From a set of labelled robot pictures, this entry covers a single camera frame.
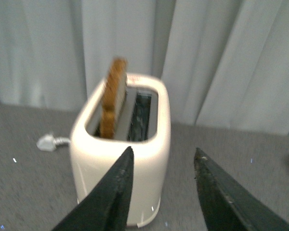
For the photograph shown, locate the cream white toaster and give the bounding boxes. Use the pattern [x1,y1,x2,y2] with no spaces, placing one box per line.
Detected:
[69,73,171,227]

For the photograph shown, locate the grey white curtain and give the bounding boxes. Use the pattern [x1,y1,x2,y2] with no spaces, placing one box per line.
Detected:
[0,0,289,135]

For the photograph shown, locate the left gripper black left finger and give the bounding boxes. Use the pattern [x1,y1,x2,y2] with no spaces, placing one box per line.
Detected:
[53,146,134,231]

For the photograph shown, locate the white power plug cable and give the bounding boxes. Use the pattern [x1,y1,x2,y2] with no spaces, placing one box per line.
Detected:
[36,133,71,152]

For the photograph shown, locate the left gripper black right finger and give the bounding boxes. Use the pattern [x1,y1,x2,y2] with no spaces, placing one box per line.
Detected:
[194,148,289,231]

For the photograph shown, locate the toasted bread slice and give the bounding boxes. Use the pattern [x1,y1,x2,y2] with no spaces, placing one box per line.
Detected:
[100,57,127,139]

